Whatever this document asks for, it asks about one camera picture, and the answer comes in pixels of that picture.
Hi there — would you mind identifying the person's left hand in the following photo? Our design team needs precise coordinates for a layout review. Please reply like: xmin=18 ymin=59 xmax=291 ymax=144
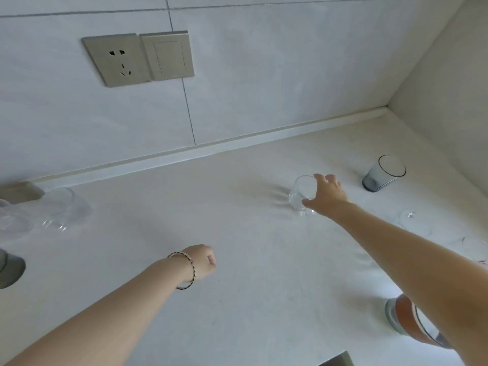
xmin=187 ymin=244 xmax=217 ymax=283

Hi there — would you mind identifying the person's right hand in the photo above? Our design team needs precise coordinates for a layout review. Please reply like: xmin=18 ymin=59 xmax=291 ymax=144
xmin=301 ymin=173 xmax=353 ymax=219

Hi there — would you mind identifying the clear glass mug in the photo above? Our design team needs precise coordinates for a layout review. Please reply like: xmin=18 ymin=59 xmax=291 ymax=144
xmin=288 ymin=175 xmax=319 ymax=217
xmin=0 ymin=199 xmax=35 ymax=240
xmin=38 ymin=187 xmax=93 ymax=232

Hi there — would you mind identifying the small grey glass tumbler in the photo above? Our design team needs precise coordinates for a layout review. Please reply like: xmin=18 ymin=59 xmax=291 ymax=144
xmin=361 ymin=155 xmax=407 ymax=193

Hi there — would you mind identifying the clear spouted glass cup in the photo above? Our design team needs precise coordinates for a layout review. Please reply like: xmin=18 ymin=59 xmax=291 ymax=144
xmin=398 ymin=208 xmax=435 ymax=239

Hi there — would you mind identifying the orange and grey ceramic cup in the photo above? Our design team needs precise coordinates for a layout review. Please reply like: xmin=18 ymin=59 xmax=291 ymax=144
xmin=384 ymin=294 xmax=452 ymax=349

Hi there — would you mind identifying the wide grey stepped glass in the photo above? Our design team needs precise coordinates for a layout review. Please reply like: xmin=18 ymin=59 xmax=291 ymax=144
xmin=0 ymin=248 xmax=26 ymax=290

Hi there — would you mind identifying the person's right forearm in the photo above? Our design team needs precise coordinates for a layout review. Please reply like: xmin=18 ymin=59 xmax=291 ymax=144
xmin=333 ymin=201 xmax=488 ymax=366

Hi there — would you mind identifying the person's left forearm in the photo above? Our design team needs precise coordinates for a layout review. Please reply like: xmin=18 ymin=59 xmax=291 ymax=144
xmin=4 ymin=257 xmax=197 ymax=366

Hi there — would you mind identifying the white backsplash strip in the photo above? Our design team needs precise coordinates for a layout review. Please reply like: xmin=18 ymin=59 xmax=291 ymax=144
xmin=30 ymin=105 xmax=389 ymax=187

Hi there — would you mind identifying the thin braided bracelet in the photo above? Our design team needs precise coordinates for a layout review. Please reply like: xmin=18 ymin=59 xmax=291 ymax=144
xmin=166 ymin=252 xmax=198 ymax=291

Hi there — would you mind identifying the grey metal wall strip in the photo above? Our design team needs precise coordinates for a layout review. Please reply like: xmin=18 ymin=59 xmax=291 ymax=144
xmin=0 ymin=181 xmax=46 ymax=205

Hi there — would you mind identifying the beige wall switch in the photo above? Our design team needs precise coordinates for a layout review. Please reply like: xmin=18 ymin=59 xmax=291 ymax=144
xmin=139 ymin=30 xmax=196 ymax=82

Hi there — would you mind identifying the beige wall socket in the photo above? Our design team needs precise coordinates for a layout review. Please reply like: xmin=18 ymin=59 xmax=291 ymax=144
xmin=81 ymin=33 xmax=153 ymax=88

